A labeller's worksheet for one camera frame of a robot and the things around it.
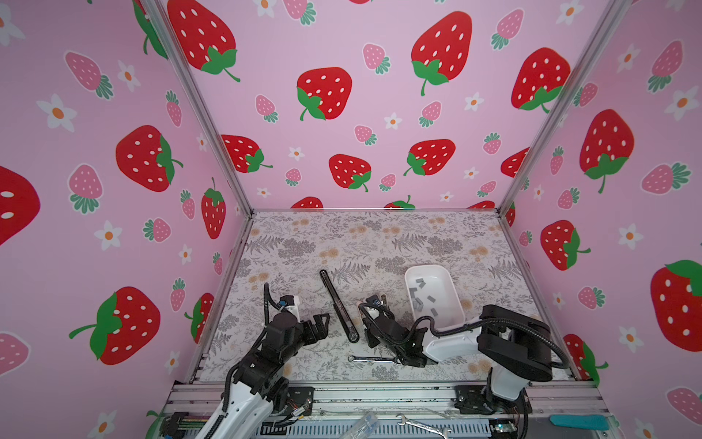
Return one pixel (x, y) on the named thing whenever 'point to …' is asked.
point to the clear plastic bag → (366, 425)
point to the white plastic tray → (432, 293)
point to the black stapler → (351, 332)
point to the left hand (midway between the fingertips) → (319, 318)
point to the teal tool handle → (589, 422)
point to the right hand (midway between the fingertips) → (361, 321)
